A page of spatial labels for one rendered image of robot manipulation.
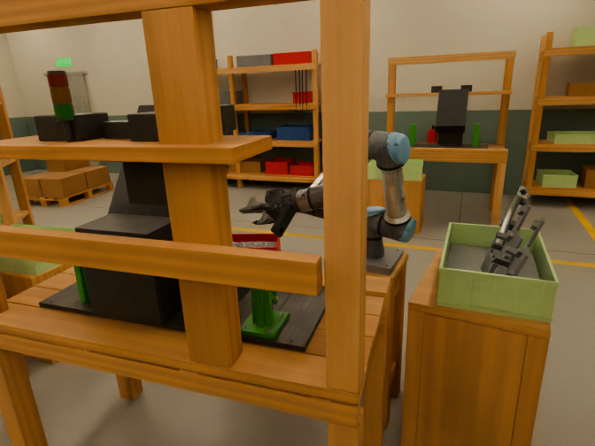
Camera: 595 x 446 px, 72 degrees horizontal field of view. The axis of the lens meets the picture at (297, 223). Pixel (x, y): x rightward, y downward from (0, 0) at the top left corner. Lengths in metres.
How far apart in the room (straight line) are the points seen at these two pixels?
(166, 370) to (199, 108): 0.83
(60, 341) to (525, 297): 1.69
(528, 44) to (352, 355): 6.13
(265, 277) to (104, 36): 8.95
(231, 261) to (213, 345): 0.33
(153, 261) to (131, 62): 8.26
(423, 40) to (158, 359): 6.17
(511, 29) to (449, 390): 5.62
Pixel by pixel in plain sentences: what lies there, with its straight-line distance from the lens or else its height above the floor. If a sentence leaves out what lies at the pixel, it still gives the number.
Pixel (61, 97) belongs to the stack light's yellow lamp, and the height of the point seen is 1.66.
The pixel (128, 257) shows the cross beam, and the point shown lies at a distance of 1.24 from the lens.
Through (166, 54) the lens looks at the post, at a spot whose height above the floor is 1.75.
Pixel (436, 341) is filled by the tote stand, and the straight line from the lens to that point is 1.89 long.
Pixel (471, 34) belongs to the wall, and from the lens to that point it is 6.88.
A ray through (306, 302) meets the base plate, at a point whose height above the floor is 0.90.
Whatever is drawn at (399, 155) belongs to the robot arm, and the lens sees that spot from 1.63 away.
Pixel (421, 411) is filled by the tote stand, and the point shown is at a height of 0.25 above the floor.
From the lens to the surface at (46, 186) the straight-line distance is 7.65.
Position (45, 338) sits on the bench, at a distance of 1.75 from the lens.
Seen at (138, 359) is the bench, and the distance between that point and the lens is 1.50.
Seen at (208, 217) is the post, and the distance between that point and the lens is 1.11.
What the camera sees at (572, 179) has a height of 0.38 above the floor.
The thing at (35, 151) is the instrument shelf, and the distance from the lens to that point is 1.38.
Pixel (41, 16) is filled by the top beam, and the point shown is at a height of 1.86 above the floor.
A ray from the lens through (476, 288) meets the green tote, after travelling 1.78.
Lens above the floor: 1.67
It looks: 18 degrees down
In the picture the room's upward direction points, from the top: 2 degrees counter-clockwise
